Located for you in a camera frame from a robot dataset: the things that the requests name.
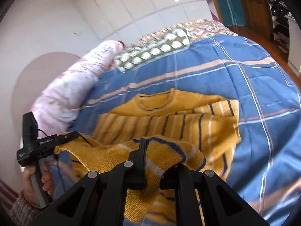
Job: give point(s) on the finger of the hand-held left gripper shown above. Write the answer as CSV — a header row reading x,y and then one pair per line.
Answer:
x,y
68,137

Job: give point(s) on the blue plaid blanket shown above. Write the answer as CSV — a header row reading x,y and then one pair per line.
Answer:
x,y
235,80

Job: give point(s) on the wooden door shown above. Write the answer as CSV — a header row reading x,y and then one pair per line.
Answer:
x,y
254,9

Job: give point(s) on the cluttered shelf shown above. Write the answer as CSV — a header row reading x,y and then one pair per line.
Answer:
x,y
279,16

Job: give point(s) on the person's left hand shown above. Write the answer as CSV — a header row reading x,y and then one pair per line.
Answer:
x,y
28,183

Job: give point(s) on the person's left forearm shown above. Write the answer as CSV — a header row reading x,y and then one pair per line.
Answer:
x,y
22,208

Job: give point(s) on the teal door panel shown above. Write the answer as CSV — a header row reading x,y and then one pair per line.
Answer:
x,y
225,2

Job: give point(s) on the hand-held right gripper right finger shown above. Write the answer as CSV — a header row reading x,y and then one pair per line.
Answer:
x,y
182,176

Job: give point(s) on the maroon striped cloth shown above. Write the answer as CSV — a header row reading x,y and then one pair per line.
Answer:
x,y
7,193

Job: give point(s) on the yellow striped knit sweater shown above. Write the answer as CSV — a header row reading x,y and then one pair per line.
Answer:
x,y
164,108

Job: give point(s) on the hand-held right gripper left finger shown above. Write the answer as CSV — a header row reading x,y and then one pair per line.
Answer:
x,y
142,160

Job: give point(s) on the patterned bed sheet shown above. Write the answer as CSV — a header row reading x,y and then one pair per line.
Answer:
x,y
207,28

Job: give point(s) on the pink floral pillow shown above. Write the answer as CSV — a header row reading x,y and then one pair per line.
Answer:
x,y
70,87

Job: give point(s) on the green polka dot pillow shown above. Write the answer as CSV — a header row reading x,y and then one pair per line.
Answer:
x,y
152,49

